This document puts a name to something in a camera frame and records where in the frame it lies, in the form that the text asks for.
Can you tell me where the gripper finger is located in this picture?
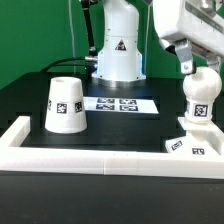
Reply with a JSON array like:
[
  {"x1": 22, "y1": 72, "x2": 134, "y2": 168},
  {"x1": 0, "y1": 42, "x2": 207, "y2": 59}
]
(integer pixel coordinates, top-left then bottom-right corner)
[
  {"x1": 206, "y1": 55, "x2": 222, "y2": 73},
  {"x1": 175, "y1": 39, "x2": 194, "y2": 75}
]

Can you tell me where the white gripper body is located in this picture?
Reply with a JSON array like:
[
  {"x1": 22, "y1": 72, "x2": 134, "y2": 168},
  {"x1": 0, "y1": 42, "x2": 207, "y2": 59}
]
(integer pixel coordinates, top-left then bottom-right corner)
[{"x1": 153, "y1": 0, "x2": 224, "y2": 57}]

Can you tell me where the white lamp bulb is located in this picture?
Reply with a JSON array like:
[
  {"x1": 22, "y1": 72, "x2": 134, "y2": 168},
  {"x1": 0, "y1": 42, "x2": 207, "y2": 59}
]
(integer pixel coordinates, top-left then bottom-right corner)
[{"x1": 183, "y1": 67, "x2": 222, "y2": 123}]

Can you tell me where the white lamp base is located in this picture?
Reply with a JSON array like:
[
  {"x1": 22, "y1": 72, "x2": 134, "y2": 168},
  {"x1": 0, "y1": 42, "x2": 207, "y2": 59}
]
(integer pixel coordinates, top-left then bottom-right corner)
[{"x1": 165, "y1": 117, "x2": 224, "y2": 157}]

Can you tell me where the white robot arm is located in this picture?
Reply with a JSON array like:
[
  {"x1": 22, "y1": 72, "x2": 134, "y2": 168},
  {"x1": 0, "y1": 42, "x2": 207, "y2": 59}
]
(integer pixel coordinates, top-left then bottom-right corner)
[{"x1": 92, "y1": 0, "x2": 224, "y2": 87}]

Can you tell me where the white lamp shade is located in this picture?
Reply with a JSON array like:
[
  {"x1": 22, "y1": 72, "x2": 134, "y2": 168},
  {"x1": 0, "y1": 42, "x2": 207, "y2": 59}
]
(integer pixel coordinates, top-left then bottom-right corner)
[{"x1": 45, "y1": 77, "x2": 87, "y2": 134}]

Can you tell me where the marker tag sheet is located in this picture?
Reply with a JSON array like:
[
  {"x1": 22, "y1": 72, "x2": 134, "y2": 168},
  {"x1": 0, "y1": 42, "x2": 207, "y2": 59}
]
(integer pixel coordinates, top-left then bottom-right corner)
[{"x1": 84, "y1": 97, "x2": 158, "y2": 114}]

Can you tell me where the black cable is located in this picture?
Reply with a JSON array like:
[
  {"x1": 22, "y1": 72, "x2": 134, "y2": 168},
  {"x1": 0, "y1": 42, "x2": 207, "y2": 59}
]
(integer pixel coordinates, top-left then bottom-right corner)
[{"x1": 40, "y1": 56, "x2": 98, "y2": 73}]

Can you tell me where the black hose on stand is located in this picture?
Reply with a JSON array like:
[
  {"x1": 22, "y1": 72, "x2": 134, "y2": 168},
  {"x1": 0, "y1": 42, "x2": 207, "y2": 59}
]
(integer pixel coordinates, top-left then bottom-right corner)
[{"x1": 79, "y1": 0, "x2": 98, "y2": 58}]

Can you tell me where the white frame wall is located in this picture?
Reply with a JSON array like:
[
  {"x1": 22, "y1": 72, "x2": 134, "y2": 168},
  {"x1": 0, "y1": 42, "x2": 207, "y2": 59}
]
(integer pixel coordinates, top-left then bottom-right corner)
[{"x1": 0, "y1": 116, "x2": 224, "y2": 179}]

